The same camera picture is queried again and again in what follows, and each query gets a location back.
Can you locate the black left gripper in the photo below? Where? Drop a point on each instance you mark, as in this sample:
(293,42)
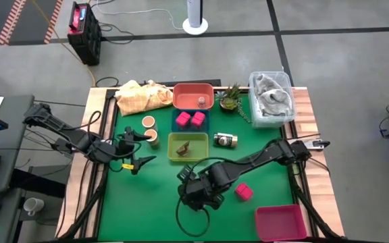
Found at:
(123,152)

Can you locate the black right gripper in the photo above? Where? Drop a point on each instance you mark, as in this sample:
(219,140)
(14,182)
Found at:
(199,192)

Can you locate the pink-lid paprika tin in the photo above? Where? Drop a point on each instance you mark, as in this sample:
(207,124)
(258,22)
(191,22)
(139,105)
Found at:
(244,191)
(183,119)
(198,119)

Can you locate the gold-lid spice jar dark label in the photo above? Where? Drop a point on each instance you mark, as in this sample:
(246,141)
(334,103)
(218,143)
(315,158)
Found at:
(225,140)

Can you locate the small cork-top glass jar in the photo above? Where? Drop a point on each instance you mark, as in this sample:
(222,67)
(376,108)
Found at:
(201,102)

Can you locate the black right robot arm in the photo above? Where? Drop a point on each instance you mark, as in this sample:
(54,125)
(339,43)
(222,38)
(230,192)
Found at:
(258,158)

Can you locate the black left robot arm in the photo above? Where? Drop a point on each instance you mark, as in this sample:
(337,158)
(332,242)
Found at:
(76,136)

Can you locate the yellow tape label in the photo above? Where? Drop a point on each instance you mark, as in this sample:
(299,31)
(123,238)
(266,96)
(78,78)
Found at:
(128,166)

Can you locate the small wooden cup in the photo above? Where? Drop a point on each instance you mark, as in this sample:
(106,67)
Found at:
(149,122)

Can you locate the yellow-green plastic bin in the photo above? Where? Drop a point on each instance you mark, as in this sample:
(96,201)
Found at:
(198,148)

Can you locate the blue plastic bin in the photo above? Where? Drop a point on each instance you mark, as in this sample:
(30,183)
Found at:
(173,121)

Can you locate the yellow checked cloth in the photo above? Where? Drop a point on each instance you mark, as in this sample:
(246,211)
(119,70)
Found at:
(140,98)

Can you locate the green table mat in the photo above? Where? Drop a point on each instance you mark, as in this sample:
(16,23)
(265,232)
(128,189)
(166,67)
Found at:
(140,216)

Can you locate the orange plastic bin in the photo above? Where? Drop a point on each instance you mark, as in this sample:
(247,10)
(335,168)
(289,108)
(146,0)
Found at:
(187,96)

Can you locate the pink plastic bin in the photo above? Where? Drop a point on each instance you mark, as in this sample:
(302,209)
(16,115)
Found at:
(280,224)

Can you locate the potted succulent plant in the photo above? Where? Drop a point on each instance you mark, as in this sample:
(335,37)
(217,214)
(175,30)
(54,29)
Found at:
(229,101)

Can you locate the clear plastic storage tub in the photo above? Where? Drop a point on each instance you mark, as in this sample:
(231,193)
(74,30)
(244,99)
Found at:
(253,111)

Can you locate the white mug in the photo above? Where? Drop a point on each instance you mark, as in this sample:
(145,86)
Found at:
(32,206)

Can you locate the grey cloth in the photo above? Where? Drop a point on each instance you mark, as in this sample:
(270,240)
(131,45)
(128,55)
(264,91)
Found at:
(272,96)

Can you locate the grey desk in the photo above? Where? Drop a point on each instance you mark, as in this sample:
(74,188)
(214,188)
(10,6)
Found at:
(15,114)

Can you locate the black crate with red top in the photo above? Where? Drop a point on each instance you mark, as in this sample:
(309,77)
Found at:
(84,33)

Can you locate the white fan base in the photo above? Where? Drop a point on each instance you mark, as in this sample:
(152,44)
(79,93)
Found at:
(195,17)

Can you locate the black striped floor mat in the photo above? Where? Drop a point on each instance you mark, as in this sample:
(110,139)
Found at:
(52,20)
(10,20)

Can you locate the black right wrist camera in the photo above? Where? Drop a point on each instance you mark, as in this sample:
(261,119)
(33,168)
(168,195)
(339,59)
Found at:
(186,173)

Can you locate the black aluminium table frame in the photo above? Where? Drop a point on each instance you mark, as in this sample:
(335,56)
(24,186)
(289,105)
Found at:
(91,216)

